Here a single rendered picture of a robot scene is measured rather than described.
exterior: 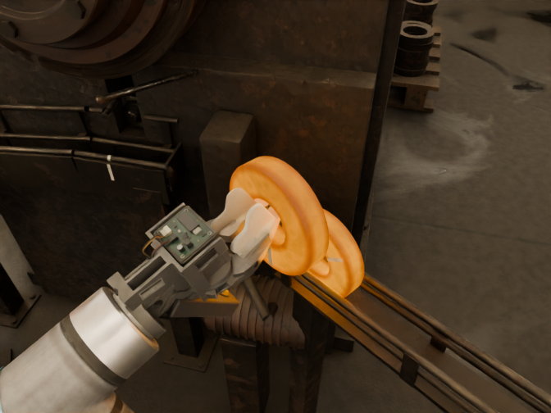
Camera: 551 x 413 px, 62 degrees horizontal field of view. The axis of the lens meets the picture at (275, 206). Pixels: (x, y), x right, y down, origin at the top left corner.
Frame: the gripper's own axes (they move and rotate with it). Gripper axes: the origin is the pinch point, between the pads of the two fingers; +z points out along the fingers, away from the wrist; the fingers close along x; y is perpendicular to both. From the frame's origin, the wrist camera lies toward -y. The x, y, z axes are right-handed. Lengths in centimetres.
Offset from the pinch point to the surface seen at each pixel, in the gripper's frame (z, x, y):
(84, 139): -9, 55, -15
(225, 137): 7.6, 24.4, -9.4
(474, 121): 146, 52, -133
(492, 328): 49, -16, -104
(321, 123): 23.2, 17.6, -14.8
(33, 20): -6.1, 38.2, 16.4
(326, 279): 2.7, -2.7, -20.1
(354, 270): 5.1, -6.7, -15.7
